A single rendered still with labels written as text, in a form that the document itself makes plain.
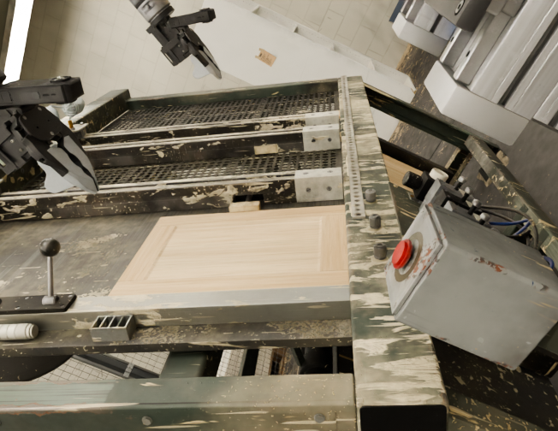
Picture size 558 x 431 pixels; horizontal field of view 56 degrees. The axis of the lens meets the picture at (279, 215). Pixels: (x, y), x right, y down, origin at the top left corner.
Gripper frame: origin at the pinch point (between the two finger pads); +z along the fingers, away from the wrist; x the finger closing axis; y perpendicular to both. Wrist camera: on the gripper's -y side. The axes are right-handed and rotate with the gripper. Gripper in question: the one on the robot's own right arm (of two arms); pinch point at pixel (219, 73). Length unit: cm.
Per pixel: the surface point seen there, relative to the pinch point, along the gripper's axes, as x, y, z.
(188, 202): 9.1, 27.7, 20.5
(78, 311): 62, 31, 14
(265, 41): -347, 59, 18
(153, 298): 58, 20, 21
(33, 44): -487, 314, -146
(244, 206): 15.9, 12.7, 28.7
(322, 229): 28.7, -4.2, 40.4
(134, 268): 43, 30, 18
